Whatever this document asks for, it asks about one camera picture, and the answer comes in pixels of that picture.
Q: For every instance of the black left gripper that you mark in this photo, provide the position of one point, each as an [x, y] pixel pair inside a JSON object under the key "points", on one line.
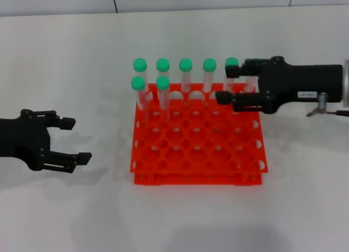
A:
{"points": [[21, 137]]}

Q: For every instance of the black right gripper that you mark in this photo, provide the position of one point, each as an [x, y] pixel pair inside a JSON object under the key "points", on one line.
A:
{"points": [[300, 83]]}

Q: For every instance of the green capped clear test tube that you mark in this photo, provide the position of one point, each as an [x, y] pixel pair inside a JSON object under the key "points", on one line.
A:
{"points": [[138, 83], [163, 83], [209, 64], [162, 64], [251, 84], [139, 64], [185, 64], [231, 61]]}

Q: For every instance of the orange test tube rack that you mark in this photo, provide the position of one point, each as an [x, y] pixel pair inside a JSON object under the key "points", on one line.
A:
{"points": [[191, 181]]}

